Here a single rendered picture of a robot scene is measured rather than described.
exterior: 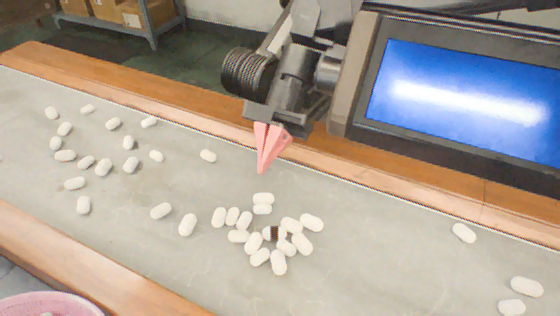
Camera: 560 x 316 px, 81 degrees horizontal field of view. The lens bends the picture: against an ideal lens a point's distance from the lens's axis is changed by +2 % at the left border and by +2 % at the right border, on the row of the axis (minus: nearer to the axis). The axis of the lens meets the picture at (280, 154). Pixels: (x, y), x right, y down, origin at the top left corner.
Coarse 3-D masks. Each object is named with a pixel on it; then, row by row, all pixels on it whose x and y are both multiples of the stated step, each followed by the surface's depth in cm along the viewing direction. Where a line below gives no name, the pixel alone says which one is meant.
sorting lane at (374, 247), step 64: (0, 128) 70; (128, 128) 70; (0, 192) 57; (64, 192) 57; (128, 192) 57; (192, 192) 57; (256, 192) 57; (320, 192) 57; (128, 256) 48; (192, 256) 48; (320, 256) 48; (384, 256) 48; (448, 256) 48; (512, 256) 48
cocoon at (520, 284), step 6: (516, 276) 44; (510, 282) 44; (516, 282) 43; (522, 282) 43; (528, 282) 43; (534, 282) 43; (516, 288) 43; (522, 288) 43; (528, 288) 43; (534, 288) 42; (540, 288) 42; (528, 294) 43; (534, 294) 42; (540, 294) 42
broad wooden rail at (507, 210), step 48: (48, 48) 92; (96, 96) 78; (144, 96) 74; (192, 96) 74; (240, 144) 66; (336, 144) 62; (384, 192) 57; (432, 192) 54; (480, 192) 53; (528, 240) 50
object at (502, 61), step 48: (384, 48) 18; (432, 48) 17; (480, 48) 17; (528, 48) 16; (336, 96) 20; (384, 96) 19; (432, 96) 18; (480, 96) 17; (528, 96) 16; (384, 144) 19; (432, 144) 18; (480, 144) 17; (528, 144) 16; (528, 192) 17
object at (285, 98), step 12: (276, 84) 49; (288, 84) 48; (300, 84) 49; (276, 96) 48; (288, 96) 48; (300, 96) 49; (264, 108) 48; (276, 108) 48; (288, 108) 48; (300, 108) 50; (276, 120) 50; (288, 120) 48; (300, 120) 47
